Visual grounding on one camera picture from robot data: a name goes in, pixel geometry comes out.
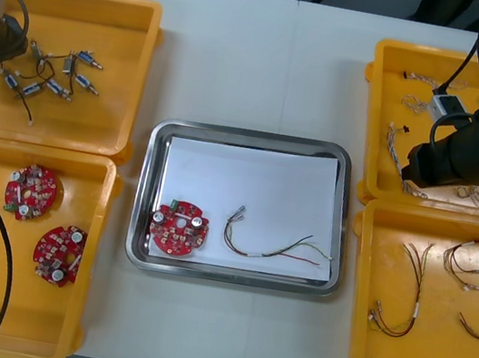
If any steel tray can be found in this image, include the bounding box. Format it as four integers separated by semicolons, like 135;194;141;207
121;111;363;303

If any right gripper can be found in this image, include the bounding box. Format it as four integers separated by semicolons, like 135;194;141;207
398;109;479;204

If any white paper sheet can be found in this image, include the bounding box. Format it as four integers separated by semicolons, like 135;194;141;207
144;129;350;286

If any pile of metal solenoids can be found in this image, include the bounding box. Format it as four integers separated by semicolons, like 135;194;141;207
0;32;109;137

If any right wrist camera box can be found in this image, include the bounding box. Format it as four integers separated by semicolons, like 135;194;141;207
426;92;471;131

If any blue-label metal solenoid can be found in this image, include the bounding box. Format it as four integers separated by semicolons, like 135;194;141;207
0;63;24;92
21;81;47;101

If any round red circuit board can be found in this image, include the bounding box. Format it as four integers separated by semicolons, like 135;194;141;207
0;160;62;227
28;221;90;291
143;194;214;264

